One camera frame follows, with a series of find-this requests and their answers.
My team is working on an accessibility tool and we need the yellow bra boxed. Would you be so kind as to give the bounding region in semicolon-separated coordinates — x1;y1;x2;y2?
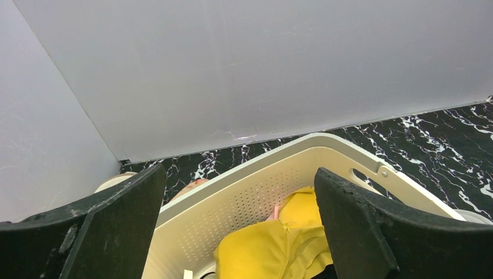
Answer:
213;187;333;278

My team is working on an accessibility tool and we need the pink garment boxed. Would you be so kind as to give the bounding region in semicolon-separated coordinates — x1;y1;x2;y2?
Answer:
266;205;280;221

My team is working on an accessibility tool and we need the round beige mesh laundry bag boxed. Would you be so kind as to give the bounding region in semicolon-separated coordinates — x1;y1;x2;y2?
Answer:
94;171;137;193

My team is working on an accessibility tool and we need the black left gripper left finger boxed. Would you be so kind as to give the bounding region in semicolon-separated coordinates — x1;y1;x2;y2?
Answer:
1;164;166;278

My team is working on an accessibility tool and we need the cream plastic laundry basket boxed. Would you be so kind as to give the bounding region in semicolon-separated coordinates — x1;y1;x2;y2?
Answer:
142;133;463;278

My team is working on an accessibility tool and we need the white mesh bag blue zipper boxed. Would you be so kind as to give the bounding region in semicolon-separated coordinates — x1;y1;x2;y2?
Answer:
455;209;493;225

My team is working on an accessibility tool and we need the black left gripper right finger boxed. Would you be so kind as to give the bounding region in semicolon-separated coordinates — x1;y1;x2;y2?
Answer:
314;167;492;278

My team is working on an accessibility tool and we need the floral peach mesh laundry bag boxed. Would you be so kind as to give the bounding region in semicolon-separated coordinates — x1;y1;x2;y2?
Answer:
170;178;209;201

